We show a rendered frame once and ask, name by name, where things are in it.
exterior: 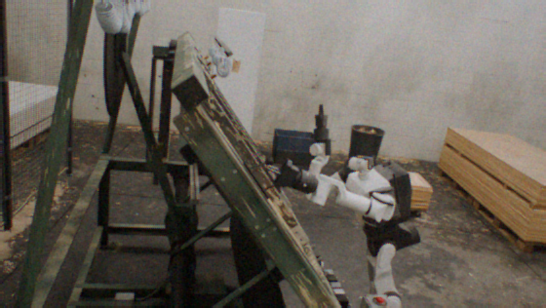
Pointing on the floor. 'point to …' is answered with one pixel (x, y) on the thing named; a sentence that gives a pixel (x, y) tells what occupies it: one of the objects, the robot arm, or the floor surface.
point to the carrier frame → (248, 260)
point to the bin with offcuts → (365, 140)
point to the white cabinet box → (239, 38)
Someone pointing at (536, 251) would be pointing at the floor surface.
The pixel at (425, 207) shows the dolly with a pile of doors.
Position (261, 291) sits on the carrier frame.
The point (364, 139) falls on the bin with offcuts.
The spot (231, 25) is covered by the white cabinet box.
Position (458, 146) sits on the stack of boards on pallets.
